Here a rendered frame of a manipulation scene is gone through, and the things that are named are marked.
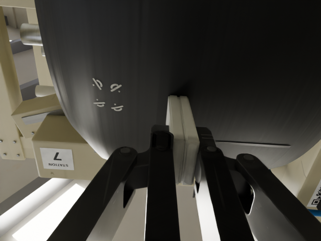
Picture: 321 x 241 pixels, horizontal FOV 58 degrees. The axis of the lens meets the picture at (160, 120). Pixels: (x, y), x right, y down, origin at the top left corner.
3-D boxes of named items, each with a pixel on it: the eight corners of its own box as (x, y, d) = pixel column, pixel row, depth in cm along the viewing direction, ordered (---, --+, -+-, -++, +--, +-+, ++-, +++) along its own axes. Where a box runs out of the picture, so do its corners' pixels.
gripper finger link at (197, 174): (201, 171, 14) (261, 174, 14) (191, 125, 19) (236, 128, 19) (197, 195, 15) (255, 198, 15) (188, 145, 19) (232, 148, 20)
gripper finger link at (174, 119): (180, 185, 17) (167, 185, 17) (174, 130, 23) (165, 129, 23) (186, 140, 15) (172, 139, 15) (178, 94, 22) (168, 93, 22)
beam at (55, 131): (245, 154, 82) (234, 191, 91) (229, 107, 104) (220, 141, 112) (28, 140, 80) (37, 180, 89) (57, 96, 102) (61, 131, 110)
